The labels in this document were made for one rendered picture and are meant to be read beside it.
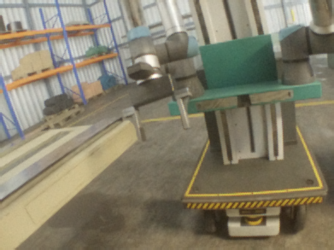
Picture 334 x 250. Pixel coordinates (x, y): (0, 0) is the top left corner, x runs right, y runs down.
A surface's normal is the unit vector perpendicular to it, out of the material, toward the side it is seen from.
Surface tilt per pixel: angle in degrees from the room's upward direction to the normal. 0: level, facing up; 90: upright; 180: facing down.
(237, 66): 90
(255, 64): 90
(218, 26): 90
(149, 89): 67
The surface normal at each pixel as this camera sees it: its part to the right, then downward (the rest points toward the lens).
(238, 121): -0.35, 0.37
